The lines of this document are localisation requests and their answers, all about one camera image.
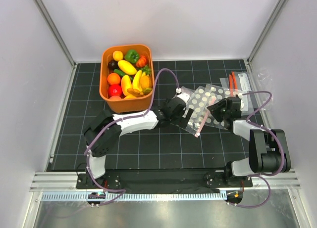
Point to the orange plastic basket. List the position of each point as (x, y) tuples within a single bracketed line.
[(127, 103)]

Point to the peach toy fruit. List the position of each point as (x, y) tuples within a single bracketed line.
[(114, 97)]

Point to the orange toy pumpkin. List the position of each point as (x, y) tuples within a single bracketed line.
[(141, 62)]

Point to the green toy bell pepper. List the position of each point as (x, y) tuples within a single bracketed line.
[(131, 56)]

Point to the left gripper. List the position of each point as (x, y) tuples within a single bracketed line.
[(183, 121)]

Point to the yellow toy lemon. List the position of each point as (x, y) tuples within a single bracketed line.
[(117, 55)]

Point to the clear bag orange zipper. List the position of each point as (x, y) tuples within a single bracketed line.
[(238, 82)]

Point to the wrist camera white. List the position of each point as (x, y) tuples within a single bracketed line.
[(184, 94), (243, 102)]

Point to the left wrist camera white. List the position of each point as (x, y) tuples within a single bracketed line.
[(184, 94)]

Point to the green toy cucumber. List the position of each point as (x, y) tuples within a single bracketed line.
[(122, 74)]

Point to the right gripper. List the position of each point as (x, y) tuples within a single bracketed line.
[(214, 109)]

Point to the white polka dot zip bag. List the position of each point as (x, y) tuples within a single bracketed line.
[(216, 93)]

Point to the dark purple toy plum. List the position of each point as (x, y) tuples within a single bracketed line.
[(112, 65)]

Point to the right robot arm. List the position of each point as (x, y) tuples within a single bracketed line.
[(268, 149)]

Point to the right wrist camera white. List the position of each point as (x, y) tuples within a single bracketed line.
[(243, 102)]

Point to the red toy apple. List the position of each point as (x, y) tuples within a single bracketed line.
[(114, 90)]

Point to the orange yellow toy fruit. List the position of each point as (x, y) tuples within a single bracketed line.
[(145, 82)]

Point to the yellow toy mango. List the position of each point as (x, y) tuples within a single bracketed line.
[(127, 67), (126, 84)]

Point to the grey slotted cable duct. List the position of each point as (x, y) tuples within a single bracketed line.
[(98, 196)]

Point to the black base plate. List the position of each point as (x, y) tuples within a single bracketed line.
[(163, 180)]

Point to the yellow toy banana bunch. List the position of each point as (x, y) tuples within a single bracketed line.
[(136, 81)]

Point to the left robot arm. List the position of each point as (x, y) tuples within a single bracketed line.
[(105, 130)]

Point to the pink polka dot zip bag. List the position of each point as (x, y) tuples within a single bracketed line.
[(198, 102)]

